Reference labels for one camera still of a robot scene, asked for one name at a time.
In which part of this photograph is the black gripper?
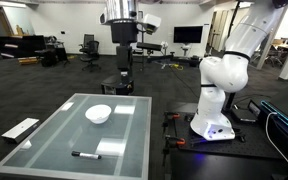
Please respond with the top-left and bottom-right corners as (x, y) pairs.
(110, 22), (138, 84)

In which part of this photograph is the white marker with black cap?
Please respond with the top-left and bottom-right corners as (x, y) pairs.
(71, 150), (103, 161)

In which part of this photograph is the white bowl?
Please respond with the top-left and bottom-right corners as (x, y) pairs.
(84, 104), (113, 125)

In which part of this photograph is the black round stand base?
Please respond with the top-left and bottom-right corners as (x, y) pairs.
(100, 74), (135, 96)

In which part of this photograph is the black office chair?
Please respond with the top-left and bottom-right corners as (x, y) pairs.
(78, 33), (95, 54)
(79, 40), (102, 73)

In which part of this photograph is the white monitor stand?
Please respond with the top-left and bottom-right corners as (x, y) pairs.
(179, 43), (192, 58)

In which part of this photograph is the black TV monitor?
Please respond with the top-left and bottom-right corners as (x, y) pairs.
(173, 25), (204, 44)

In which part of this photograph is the black equipment cart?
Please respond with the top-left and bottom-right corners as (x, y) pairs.
(33, 35), (69, 68)

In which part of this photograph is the yellow floor object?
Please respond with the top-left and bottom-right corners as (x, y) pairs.
(17, 56), (40, 66)

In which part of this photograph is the black desk cabinet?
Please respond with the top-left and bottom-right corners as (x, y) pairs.
(0, 34), (47, 60)

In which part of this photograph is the white keyboard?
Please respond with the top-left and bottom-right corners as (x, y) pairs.
(1, 117), (41, 145)

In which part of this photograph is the black controller box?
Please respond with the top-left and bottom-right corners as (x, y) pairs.
(230, 99), (262, 125)

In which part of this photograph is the black rack with blue light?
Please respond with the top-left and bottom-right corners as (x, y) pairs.
(259, 77), (288, 180)

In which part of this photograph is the black bar stereo camera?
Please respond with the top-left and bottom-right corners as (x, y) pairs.
(136, 42), (164, 52)

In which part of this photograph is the yellow floor cable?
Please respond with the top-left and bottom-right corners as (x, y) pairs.
(168, 62), (185, 71)

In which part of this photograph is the white camera box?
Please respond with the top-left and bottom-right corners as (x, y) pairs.
(142, 13), (162, 35)

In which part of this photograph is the black clamp orange handle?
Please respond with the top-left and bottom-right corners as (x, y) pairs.
(162, 111), (182, 135)
(162, 134), (187, 168)

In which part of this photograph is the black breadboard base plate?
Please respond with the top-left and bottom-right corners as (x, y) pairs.
(169, 108), (287, 160)

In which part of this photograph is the white cable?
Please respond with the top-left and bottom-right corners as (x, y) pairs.
(265, 111), (288, 171)

